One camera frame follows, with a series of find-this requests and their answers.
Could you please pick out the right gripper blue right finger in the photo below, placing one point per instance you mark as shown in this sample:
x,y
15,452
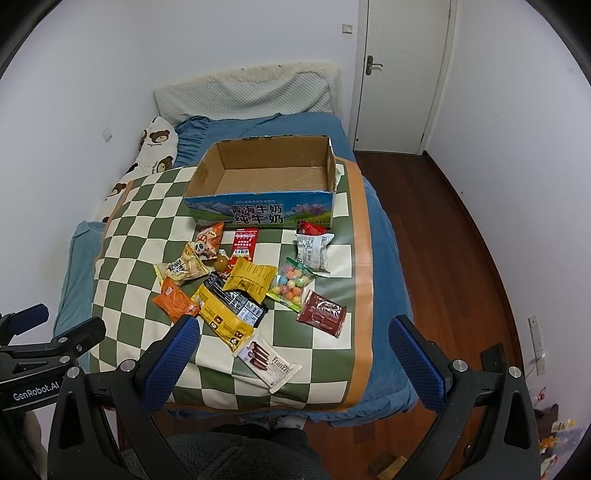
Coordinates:
x,y
506,445

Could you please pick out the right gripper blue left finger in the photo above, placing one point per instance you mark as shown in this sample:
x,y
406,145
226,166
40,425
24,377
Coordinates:
x,y
82,445

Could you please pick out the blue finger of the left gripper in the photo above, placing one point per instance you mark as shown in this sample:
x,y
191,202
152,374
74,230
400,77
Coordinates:
x,y
17,323

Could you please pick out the orange snack packet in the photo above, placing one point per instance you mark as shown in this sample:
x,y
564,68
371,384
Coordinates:
x,y
174,302

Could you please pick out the yellow black snack bag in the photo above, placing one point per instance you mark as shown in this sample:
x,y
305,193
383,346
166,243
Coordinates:
x,y
232,315

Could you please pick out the white chocolate wafer packet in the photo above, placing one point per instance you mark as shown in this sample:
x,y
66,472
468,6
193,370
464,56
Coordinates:
x,y
263,360

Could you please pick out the pale yellow puff bag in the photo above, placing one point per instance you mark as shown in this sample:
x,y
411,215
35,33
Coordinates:
x,y
187,267

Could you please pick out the orange panda snack bag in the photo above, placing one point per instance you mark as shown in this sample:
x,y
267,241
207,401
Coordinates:
x,y
206,243

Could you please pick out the colorful candy ball bag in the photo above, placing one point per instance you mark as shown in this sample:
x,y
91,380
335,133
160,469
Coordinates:
x,y
292,280

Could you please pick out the dark red snack packet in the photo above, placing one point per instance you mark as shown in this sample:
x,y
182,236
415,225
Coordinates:
x,y
321,313

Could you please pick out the red spicy strip packet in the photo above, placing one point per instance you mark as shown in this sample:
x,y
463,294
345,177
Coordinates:
x,y
243,246

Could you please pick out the white green snack bag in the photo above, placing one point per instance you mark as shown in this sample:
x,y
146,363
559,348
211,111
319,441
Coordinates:
x,y
312,250

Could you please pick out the small red snack packet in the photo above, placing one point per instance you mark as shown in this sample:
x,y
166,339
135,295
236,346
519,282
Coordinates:
x,y
310,229

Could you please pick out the white power strip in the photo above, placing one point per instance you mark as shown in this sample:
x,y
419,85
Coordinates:
x,y
538,345

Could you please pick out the blue bed sheet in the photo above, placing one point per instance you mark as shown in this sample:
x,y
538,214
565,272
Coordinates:
x,y
389,390

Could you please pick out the green white checkered mat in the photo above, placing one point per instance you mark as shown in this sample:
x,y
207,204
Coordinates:
x,y
274,334

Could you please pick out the bear print pillow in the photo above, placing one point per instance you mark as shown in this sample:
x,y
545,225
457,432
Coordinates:
x,y
157,153

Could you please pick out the cardboard milk box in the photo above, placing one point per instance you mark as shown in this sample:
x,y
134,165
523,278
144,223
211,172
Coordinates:
x,y
264,182

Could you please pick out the white quilted pillow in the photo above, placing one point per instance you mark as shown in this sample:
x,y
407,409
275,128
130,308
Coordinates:
x,y
254,92

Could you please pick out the white door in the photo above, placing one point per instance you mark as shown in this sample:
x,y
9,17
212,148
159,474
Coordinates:
x,y
410,38

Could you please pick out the wall socket left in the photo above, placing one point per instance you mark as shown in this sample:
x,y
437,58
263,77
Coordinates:
x,y
106,134

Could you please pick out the door handle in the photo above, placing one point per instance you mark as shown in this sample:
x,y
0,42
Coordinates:
x,y
372,65

